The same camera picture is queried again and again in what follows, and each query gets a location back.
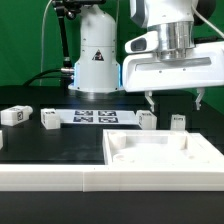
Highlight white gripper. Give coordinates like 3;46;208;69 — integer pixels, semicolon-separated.
122;31;224;112

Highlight white square tabletop part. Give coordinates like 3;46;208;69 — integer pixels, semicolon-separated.
102;129;224;167

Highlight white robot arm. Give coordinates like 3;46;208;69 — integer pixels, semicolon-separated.
69;0;224;100

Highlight white sheet with markers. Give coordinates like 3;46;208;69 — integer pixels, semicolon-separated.
56;109;137;125

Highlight white obstacle fence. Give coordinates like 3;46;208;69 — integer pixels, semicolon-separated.
0;161;224;192

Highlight black cable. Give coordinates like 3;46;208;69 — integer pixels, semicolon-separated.
22;68;75;87

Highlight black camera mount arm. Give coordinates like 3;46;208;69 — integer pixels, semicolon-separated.
52;0;106;67

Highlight white cable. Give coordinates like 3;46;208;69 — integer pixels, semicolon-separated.
39;0;54;86

